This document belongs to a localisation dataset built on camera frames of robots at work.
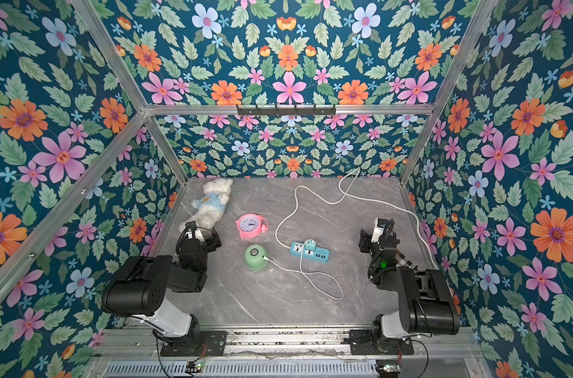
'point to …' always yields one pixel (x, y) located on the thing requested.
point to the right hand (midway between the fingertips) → (376, 229)
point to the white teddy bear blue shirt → (212, 204)
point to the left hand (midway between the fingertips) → (202, 229)
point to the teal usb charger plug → (309, 246)
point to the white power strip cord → (344, 191)
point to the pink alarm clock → (251, 225)
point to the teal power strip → (319, 254)
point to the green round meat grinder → (253, 257)
